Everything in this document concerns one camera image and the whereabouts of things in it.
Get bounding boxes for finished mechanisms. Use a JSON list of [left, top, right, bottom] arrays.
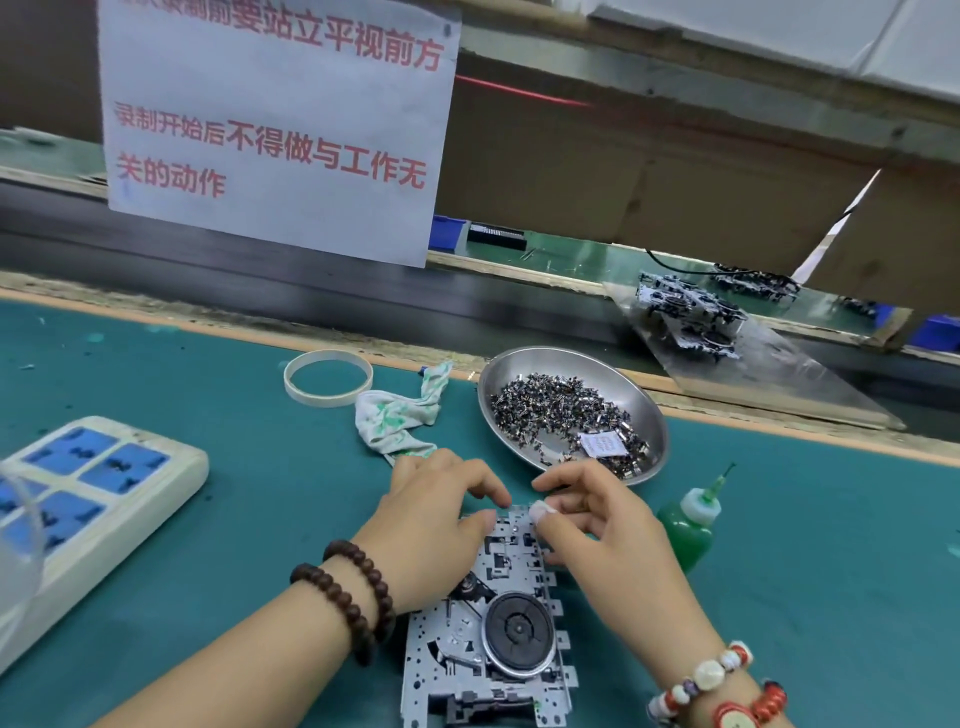
[[633, 262, 804, 365]]

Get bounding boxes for brown bead bracelet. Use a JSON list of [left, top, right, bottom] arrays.
[[289, 538, 398, 668]]

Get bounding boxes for cassette mechanism plate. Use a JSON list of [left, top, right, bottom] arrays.
[[399, 502, 581, 728]]

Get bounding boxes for black flat box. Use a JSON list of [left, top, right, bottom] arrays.
[[466, 223, 530, 252]]

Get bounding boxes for wooden shelf beam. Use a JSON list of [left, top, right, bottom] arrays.
[[450, 0, 960, 167]]

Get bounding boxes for brown cardboard panel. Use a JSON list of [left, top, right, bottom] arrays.
[[435, 52, 960, 317]]

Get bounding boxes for black conveyor belt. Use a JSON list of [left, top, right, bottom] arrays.
[[0, 180, 960, 437]]

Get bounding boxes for person's right forearm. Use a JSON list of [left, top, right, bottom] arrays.
[[660, 667, 797, 728]]

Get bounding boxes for white tape ring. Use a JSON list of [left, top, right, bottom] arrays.
[[283, 349, 375, 408]]

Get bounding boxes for red cord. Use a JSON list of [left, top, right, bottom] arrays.
[[454, 73, 594, 110]]

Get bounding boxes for white plug cable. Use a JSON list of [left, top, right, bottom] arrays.
[[0, 465, 50, 662]]

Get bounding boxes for white green-stained cloth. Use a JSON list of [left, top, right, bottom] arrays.
[[354, 360, 453, 467]]

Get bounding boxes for white blue power strip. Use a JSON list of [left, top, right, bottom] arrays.
[[0, 415, 212, 677]]

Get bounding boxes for white paper sign red text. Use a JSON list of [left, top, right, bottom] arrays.
[[97, 0, 464, 269]]

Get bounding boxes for person's left forearm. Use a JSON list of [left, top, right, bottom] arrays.
[[97, 592, 369, 728]]

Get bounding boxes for red white bead bracelet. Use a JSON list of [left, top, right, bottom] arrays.
[[646, 640, 789, 728]]

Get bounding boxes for blue plastic bin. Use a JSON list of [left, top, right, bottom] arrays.
[[874, 304, 960, 354], [429, 214, 470, 254]]

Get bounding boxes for green glue squeeze bottle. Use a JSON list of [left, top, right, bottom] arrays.
[[660, 462, 738, 572]]

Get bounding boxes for person's right hand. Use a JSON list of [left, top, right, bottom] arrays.
[[528, 457, 729, 684]]

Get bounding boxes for clear plastic sheet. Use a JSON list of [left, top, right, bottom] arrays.
[[604, 282, 909, 432]]

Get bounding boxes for pile of small metal parts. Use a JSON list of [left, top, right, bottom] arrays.
[[490, 373, 654, 480]]

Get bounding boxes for person's left hand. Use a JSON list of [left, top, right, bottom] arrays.
[[355, 450, 515, 617]]

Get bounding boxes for round metal bowl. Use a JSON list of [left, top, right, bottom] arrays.
[[477, 346, 669, 489]]

